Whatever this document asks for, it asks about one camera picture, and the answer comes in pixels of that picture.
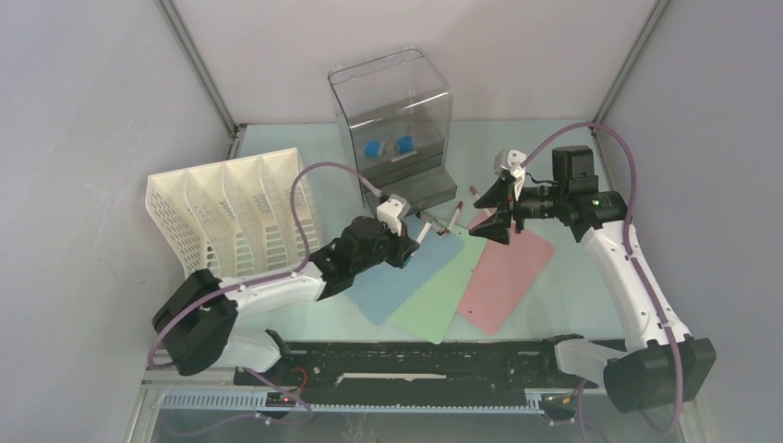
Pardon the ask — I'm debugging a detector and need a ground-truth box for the dark red cap marker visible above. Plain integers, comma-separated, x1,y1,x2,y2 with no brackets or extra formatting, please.
444,201,464,234

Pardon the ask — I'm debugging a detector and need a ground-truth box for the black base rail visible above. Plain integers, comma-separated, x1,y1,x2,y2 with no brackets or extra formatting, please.
264,341,579,411

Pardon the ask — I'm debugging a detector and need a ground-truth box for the metal clipboard clip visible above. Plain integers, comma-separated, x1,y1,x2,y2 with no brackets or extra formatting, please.
416,210,447,235

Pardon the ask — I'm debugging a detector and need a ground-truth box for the pink clipboard sheet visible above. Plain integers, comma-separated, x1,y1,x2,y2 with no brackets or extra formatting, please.
457,231,555,335

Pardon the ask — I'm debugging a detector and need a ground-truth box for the white plastic file rack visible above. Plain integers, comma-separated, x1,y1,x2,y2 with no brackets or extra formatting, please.
145,148,324,280

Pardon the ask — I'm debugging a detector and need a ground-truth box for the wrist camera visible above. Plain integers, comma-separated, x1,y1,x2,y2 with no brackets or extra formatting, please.
494,150,527,202
376,195,410,236

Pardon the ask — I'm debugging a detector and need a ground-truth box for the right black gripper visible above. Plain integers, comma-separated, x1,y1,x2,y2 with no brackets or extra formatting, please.
469,174,567,245

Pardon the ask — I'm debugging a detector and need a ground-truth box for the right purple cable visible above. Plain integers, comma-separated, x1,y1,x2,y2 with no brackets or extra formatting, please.
523,122,686,443

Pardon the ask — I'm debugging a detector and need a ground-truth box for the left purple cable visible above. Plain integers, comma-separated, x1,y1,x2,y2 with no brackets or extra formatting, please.
146,162,387,426

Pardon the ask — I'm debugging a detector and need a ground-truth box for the purple cable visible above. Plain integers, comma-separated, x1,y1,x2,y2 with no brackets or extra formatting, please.
146,162,387,426
523,122,686,443

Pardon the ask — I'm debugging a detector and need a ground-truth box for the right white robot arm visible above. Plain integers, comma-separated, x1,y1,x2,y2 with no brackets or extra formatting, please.
469,146,717,413

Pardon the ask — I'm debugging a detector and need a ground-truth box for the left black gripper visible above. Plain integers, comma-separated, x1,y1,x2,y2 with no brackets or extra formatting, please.
352,219,418,275

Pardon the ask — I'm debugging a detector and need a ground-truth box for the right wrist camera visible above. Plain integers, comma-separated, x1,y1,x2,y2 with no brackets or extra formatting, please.
494,150,527,202

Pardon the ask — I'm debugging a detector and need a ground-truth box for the blue eraser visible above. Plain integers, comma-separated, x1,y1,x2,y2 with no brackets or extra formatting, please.
363,139,385,159
395,136,416,155

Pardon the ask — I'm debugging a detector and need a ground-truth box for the teal cap marker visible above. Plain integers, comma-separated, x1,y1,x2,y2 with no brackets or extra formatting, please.
416,221,431,245

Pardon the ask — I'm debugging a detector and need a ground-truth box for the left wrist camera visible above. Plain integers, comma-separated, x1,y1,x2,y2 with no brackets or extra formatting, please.
376,195,410,236

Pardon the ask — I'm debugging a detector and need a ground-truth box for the clear plastic drawer box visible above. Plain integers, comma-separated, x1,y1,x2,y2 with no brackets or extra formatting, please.
327,47,457,212

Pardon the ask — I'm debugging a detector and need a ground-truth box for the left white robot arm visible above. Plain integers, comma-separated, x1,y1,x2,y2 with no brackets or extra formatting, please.
151,216,420,385

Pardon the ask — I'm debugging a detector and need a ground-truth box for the green clipboard sheet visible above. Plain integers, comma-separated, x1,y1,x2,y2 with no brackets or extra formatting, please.
390,227,487,344

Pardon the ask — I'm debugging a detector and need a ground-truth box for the blue clipboard sheet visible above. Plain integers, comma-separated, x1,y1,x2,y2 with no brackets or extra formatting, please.
345,232,464,325

